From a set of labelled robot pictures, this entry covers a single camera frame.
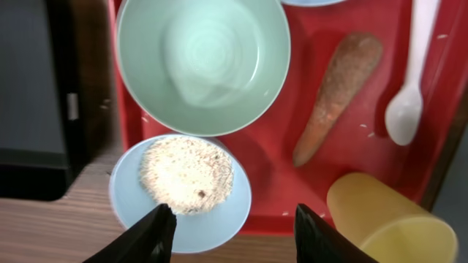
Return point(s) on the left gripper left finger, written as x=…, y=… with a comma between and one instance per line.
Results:
x=150, y=240

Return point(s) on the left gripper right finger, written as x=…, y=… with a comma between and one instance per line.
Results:
x=318, y=242

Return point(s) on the light blue bowl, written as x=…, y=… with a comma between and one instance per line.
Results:
x=193, y=233

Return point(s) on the yellow plastic cup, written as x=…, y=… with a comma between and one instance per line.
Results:
x=386, y=225

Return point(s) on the white rice pile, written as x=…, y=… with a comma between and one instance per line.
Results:
x=190, y=175

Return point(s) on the green bowl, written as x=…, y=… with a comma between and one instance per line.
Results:
x=204, y=67

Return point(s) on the grey dishwasher rack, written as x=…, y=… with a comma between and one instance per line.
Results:
x=451, y=203

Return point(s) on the red serving tray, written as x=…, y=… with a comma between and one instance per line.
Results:
x=359, y=141

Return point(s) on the black plastic bin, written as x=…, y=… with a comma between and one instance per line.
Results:
x=43, y=145

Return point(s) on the white plastic spoon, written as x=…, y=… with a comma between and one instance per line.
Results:
x=404, y=111

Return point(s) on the orange carrot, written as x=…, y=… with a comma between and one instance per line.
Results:
x=351, y=65

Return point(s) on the light blue plate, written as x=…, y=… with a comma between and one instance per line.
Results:
x=310, y=3

